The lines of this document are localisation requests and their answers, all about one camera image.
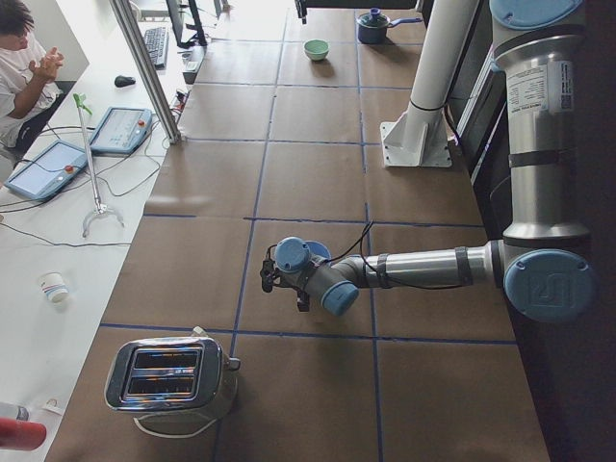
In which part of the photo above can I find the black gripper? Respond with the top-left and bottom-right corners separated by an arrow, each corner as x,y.
293,282 -> 311,305

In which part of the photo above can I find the blue bowl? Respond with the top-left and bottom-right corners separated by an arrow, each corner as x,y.
305,241 -> 331,261

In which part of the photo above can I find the green bowl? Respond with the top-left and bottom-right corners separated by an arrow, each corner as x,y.
303,39 -> 329,62

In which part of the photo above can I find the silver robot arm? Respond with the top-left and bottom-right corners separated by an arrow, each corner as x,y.
260,1 -> 597,322

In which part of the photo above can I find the silver toaster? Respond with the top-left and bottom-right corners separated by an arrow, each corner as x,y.
105,326 -> 241,439

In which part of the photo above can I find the far teach pendant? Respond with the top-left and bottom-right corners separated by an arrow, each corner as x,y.
90,107 -> 153,156

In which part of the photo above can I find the teach pendant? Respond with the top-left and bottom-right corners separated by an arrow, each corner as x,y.
90,107 -> 153,156
5,140 -> 88,200

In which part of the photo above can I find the paper cup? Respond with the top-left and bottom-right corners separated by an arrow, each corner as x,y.
38,272 -> 69,303

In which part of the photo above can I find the near teach pendant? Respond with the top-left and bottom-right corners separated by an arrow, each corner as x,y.
5,140 -> 88,200

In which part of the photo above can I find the blue saucepan with lid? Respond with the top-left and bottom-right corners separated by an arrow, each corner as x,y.
356,8 -> 423,44

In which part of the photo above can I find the black computer mouse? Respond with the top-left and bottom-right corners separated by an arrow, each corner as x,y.
114,75 -> 136,88

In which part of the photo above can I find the black keyboard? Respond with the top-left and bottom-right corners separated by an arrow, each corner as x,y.
143,27 -> 168,69

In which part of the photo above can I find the reacher grabber tool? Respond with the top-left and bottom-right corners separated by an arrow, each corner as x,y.
72,92 -> 125,238

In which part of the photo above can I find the red bottle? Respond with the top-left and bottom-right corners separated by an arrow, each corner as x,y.
0,418 -> 47,450

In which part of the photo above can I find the seated person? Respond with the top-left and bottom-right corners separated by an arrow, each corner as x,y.
1,0 -> 64,155

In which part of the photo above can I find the white pedestal column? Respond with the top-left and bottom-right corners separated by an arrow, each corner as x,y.
380,0 -> 480,168

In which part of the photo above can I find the aluminium frame post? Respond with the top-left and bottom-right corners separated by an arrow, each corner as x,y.
110,0 -> 181,144

